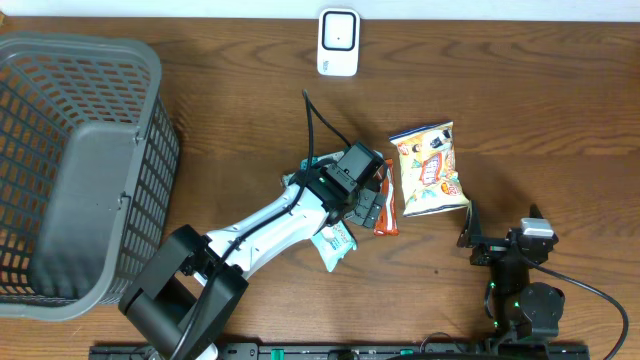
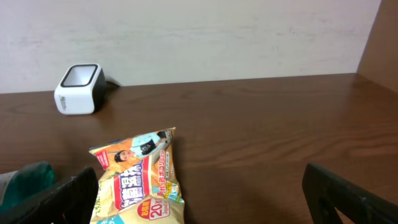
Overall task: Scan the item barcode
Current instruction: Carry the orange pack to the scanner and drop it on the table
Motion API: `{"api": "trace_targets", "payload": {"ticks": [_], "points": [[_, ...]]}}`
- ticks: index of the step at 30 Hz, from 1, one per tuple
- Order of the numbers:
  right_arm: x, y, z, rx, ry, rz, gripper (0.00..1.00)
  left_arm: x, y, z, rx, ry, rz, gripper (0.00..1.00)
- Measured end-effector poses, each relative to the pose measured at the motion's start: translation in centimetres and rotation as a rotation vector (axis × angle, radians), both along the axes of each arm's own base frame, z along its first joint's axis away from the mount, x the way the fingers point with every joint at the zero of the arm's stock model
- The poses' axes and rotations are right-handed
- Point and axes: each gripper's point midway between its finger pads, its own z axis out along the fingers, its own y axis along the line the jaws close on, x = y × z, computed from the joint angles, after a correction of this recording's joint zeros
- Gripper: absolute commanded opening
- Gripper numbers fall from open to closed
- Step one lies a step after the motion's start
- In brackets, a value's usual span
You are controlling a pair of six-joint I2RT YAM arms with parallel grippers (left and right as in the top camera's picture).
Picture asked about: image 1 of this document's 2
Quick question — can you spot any red snack bar wrapper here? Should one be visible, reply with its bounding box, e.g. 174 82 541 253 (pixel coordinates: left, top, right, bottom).
373 159 399 236

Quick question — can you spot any light blue candy packet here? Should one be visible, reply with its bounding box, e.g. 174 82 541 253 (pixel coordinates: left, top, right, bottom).
311 221 357 273

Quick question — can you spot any teal mouthwash bottle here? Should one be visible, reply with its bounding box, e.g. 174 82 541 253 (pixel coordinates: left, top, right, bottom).
280 150 385 189

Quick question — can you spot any yellow snack chips bag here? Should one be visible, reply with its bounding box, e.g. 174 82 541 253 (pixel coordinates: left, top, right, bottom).
389 121 469 217

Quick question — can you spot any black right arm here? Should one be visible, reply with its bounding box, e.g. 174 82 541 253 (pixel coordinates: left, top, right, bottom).
457 202 565 342

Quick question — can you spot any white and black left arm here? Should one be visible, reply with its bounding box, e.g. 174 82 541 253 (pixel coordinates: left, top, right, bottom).
118 142 387 359

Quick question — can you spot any white barcode scanner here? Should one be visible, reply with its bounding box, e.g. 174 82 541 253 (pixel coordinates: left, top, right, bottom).
317 8 361 77

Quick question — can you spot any grey plastic mesh basket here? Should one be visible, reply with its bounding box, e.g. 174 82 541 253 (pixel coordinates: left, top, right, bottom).
1 33 180 321

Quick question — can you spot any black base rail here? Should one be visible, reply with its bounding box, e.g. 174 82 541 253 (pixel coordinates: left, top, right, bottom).
88 342 590 360

